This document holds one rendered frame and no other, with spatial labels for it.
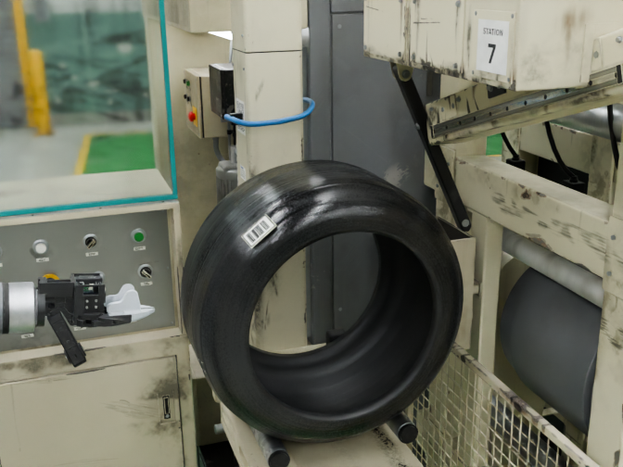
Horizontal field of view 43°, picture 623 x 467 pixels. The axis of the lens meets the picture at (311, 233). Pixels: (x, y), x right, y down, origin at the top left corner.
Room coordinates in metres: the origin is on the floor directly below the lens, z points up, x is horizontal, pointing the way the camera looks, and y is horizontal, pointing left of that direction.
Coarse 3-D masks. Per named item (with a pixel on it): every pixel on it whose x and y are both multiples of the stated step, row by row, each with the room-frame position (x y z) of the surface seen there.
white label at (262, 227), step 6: (264, 216) 1.35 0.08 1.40; (258, 222) 1.35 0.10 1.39; (264, 222) 1.34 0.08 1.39; (270, 222) 1.33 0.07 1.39; (252, 228) 1.34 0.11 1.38; (258, 228) 1.34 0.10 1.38; (264, 228) 1.33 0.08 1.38; (270, 228) 1.32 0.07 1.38; (246, 234) 1.34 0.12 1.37; (252, 234) 1.33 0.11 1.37; (258, 234) 1.32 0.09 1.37; (264, 234) 1.32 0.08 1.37; (246, 240) 1.33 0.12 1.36; (252, 240) 1.32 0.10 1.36; (258, 240) 1.31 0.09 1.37; (252, 246) 1.31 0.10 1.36
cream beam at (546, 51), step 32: (384, 0) 1.65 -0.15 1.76; (416, 0) 1.51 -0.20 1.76; (448, 0) 1.40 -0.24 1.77; (480, 0) 1.30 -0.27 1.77; (512, 0) 1.21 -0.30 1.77; (544, 0) 1.20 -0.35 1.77; (576, 0) 1.22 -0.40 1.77; (608, 0) 1.24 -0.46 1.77; (384, 32) 1.65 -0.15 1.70; (416, 32) 1.51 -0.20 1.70; (448, 32) 1.39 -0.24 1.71; (512, 32) 1.20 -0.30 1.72; (544, 32) 1.21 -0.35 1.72; (576, 32) 1.22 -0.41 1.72; (608, 32) 1.24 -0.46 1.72; (416, 64) 1.51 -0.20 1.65; (448, 64) 1.39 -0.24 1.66; (512, 64) 1.20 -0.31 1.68; (544, 64) 1.21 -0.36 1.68; (576, 64) 1.22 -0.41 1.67
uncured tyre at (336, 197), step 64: (256, 192) 1.46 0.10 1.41; (320, 192) 1.39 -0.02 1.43; (384, 192) 1.43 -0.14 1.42; (192, 256) 1.47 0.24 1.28; (256, 256) 1.32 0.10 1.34; (384, 256) 1.68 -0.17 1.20; (448, 256) 1.44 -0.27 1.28; (192, 320) 1.36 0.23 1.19; (384, 320) 1.68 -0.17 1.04; (448, 320) 1.44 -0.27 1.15; (256, 384) 1.31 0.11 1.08; (320, 384) 1.60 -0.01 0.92; (384, 384) 1.54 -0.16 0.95
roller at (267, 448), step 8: (256, 432) 1.42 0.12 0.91; (264, 440) 1.38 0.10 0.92; (272, 440) 1.37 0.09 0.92; (280, 440) 1.38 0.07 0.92; (264, 448) 1.36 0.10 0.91; (272, 448) 1.34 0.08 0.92; (280, 448) 1.34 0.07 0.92; (264, 456) 1.35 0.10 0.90; (272, 456) 1.32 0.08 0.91; (280, 456) 1.33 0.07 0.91; (288, 456) 1.33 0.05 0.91; (272, 464) 1.32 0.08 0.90; (280, 464) 1.33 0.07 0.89
